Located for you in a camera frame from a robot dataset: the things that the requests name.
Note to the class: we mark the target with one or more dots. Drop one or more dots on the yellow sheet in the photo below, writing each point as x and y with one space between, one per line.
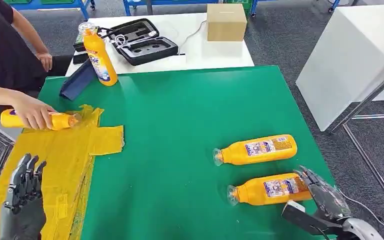
56 165

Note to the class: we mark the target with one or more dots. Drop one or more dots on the green mat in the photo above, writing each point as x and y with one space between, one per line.
185 116

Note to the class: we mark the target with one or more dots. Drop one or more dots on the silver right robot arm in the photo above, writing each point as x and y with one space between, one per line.
361 232

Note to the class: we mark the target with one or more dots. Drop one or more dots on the white table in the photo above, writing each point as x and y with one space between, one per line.
212 54

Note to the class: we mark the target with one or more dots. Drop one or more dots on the blue folding tablet case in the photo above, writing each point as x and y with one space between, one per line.
77 82

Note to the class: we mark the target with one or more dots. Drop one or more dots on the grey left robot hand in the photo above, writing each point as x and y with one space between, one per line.
23 212

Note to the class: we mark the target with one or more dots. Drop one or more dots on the person's right hand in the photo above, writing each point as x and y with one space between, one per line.
31 112

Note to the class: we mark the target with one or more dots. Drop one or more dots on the black phone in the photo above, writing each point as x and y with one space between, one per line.
79 59

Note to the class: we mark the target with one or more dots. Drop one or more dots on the cardboard box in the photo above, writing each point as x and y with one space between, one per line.
226 23

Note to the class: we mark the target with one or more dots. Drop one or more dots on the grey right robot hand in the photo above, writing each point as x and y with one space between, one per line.
328 200

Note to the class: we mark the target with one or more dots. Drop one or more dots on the black device with yellow label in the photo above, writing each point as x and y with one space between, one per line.
78 44

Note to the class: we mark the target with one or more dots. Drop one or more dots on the white cabinet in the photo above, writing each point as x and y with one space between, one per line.
347 59

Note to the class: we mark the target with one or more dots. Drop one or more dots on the blue cart frame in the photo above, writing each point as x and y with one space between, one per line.
46 5
178 1

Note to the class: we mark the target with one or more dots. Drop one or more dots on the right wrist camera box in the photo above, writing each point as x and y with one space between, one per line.
296 207

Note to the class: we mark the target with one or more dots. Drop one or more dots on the green crate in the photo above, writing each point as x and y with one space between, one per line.
249 6

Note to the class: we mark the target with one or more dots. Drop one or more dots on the open black foam case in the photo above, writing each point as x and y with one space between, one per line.
149 49

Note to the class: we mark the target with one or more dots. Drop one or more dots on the person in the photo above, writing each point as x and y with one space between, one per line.
3 49

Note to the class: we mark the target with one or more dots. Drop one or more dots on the large metal frame stand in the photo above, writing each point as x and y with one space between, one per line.
371 92

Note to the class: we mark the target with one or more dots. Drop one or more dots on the orange drink bottle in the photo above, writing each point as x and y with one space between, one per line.
251 195
101 56
59 121
235 155

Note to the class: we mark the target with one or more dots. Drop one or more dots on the person's left hand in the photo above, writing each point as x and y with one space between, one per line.
46 61

